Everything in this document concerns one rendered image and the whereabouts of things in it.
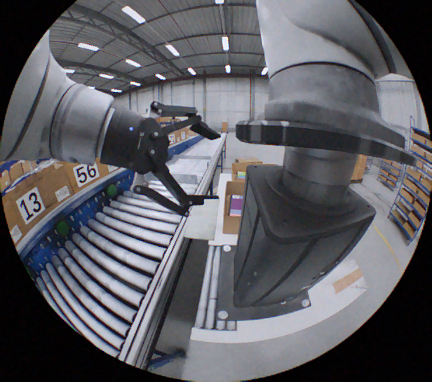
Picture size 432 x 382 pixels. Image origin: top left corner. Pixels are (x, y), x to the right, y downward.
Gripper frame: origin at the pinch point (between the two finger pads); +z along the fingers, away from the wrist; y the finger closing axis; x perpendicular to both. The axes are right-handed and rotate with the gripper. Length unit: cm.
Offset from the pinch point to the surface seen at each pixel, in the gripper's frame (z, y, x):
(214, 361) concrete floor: 8, 121, 0
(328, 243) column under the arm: -5.1, 11.4, 20.4
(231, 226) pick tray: 20.6, 18.2, -7.3
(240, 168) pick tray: 67, -14, -28
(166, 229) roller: 7.8, 23.1, -30.9
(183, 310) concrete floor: 23, 98, -43
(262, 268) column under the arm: -7.2, 14.1, 13.8
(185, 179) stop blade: 35, -3, -55
